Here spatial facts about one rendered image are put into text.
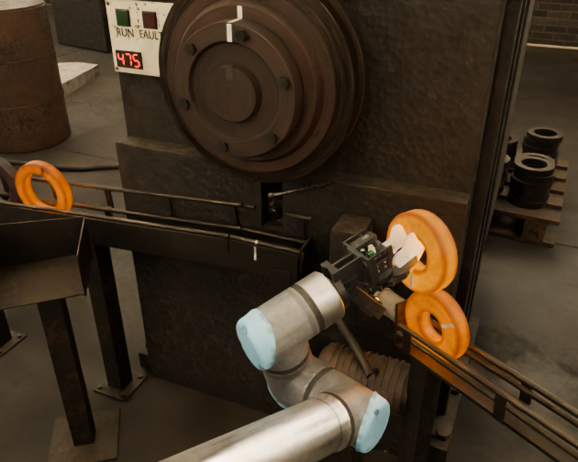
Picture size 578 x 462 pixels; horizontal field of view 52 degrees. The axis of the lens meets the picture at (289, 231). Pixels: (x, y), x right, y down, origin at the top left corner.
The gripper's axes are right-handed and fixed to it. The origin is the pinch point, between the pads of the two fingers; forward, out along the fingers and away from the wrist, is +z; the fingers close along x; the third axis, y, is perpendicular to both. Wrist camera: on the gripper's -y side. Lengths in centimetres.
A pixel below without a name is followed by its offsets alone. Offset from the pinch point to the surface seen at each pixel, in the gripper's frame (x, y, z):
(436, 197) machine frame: 19.2, -11.1, 20.9
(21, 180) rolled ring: 112, -3, -55
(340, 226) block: 29.9, -12.8, 1.0
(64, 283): 71, -16, -58
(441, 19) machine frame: 25.4, 24.7, 32.7
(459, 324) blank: -6.1, -18.3, 1.6
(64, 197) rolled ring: 100, -9, -47
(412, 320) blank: 5.1, -24.0, -1.0
